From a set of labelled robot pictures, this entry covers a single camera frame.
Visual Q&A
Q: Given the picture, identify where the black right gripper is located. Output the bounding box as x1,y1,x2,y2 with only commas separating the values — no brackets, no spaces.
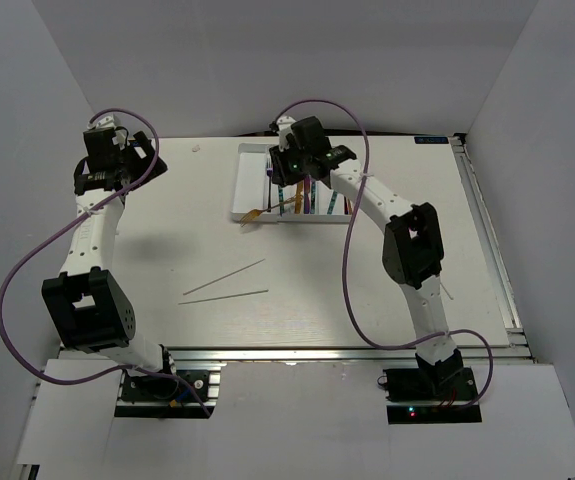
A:
268,140,310,189

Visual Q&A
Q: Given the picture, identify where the gold knife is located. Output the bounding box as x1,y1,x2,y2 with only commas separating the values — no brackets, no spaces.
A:
294,181,305,215

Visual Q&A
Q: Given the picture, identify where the silver knife teal handle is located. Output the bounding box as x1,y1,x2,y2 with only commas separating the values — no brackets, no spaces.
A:
309,179,317,215

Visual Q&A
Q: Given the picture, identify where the silver spoon teal handle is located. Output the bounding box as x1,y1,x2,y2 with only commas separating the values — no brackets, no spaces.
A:
326,191,338,215

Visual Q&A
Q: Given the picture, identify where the silver fork teal handle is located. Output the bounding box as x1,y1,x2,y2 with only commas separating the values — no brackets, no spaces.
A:
275,186,285,216

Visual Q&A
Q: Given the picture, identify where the purple iridescent knife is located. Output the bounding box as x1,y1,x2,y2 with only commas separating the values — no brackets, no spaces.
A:
303,177,312,215

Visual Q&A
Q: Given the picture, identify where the gold ornate fork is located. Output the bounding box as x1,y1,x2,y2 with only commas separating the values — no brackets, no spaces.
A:
238,194,302,226

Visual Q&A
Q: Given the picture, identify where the white chopstick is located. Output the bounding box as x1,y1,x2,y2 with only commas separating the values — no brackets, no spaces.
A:
182,258,266,296
178,289,270,306

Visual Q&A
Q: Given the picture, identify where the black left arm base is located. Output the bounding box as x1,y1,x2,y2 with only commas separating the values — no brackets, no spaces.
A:
114,362,223,420

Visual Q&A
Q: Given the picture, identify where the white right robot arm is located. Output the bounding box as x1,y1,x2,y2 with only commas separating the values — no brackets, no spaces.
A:
269,116,463,399

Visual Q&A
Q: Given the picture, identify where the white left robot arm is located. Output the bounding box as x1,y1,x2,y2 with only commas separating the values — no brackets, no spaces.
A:
41,125,179,399

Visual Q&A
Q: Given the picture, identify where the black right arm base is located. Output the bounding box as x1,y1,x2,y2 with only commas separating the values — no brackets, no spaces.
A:
377,368,482,425

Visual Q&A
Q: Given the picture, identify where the white divided cutlery tray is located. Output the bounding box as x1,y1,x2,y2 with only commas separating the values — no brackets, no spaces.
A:
231,143,350,224

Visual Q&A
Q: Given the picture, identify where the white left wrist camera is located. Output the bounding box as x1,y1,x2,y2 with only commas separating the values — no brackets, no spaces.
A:
87,114,127,148

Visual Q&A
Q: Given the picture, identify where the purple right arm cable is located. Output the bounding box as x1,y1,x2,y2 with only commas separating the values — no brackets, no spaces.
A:
269,99,494,409

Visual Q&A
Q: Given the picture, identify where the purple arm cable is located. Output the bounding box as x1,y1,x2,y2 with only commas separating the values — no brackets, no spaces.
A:
269,99,494,409
0,107,213,419

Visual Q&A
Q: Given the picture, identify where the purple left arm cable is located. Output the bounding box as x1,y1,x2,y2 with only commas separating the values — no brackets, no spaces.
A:
0,107,213,419

